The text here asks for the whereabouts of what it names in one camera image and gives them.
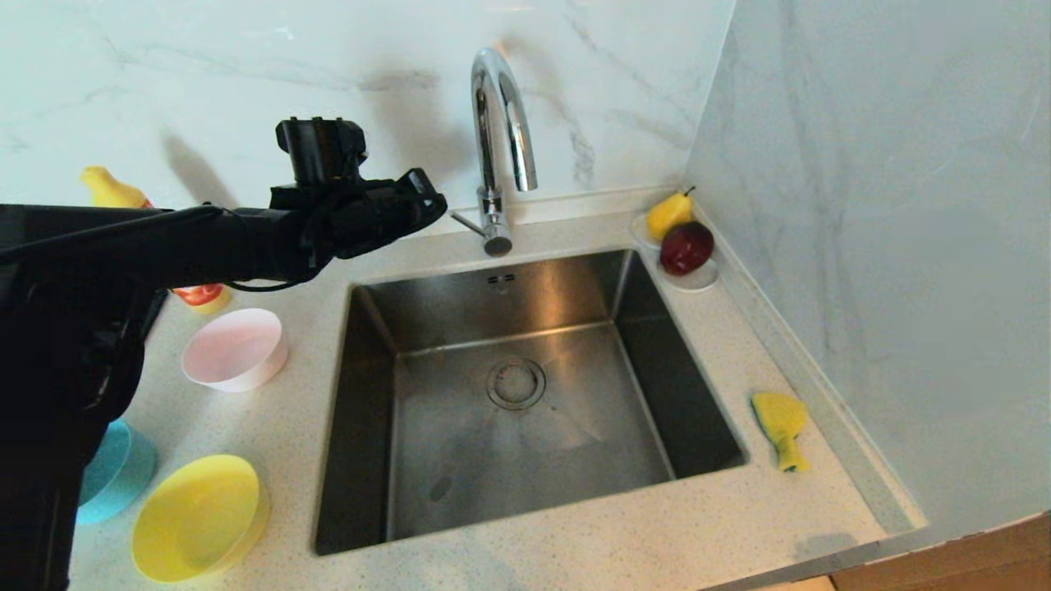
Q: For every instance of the dark red apple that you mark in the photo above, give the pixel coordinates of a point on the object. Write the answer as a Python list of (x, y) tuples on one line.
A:
[(686, 248)]

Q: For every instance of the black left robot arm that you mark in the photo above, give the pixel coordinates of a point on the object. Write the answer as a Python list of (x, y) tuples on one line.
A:
[(123, 246)]

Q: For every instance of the round metal sink drain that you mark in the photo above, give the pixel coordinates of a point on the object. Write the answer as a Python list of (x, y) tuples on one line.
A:
[(516, 384)]

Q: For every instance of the yellow pear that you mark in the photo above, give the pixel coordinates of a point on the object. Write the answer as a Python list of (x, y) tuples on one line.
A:
[(667, 216)]

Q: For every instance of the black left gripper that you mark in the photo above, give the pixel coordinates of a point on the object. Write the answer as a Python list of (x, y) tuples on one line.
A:
[(345, 222)]

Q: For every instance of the blue plastic bowl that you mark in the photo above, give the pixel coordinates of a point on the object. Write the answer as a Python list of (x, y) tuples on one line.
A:
[(123, 472)]

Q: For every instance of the yellow plastic bowl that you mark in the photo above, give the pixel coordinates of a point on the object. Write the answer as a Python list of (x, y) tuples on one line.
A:
[(195, 521)]

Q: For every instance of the pink plastic bowl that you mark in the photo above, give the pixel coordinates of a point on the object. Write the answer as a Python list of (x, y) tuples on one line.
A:
[(234, 351)]

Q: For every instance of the small white saucer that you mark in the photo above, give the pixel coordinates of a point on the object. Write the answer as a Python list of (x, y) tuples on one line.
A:
[(699, 283)]

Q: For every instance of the orange dish soap bottle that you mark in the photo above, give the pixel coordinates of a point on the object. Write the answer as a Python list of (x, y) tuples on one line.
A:
[(111, 190)]

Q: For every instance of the yellow green sponge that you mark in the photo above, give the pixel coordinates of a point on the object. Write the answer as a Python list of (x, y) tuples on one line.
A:
[(780, 414)]

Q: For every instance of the stainless steel sink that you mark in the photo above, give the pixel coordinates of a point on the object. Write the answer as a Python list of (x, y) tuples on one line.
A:
[(460, 460)]

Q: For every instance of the left wrist camera unit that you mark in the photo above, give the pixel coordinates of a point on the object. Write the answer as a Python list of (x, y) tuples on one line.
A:
[(320, 152)]

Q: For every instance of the chrome gooseneck faucet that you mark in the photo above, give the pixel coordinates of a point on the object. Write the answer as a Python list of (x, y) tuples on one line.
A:
[(490, 164)]

